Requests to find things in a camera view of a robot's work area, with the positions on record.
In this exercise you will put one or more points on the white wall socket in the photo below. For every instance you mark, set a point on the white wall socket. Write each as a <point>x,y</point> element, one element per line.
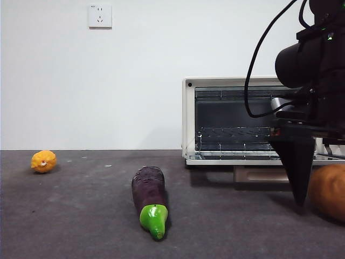
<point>100,16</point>

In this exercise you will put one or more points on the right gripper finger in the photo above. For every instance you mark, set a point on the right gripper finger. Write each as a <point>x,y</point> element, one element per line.
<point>296,167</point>

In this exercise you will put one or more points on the cream Toshiba toaster oven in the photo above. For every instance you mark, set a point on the cream Toshiba toaster oven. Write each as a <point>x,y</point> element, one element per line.
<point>188,121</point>

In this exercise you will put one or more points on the purple eggplant with green stem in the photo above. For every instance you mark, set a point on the purple eggplant with green stem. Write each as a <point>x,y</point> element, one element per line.
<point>148,189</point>

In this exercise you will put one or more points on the brown potato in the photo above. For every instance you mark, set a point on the brown potato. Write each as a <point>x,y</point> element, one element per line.
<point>328,191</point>

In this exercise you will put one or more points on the yellow corn cob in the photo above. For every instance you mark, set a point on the yellow corn cob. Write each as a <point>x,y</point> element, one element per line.
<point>43,162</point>

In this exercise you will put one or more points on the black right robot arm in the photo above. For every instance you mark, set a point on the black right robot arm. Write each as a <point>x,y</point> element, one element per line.
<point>296,64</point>

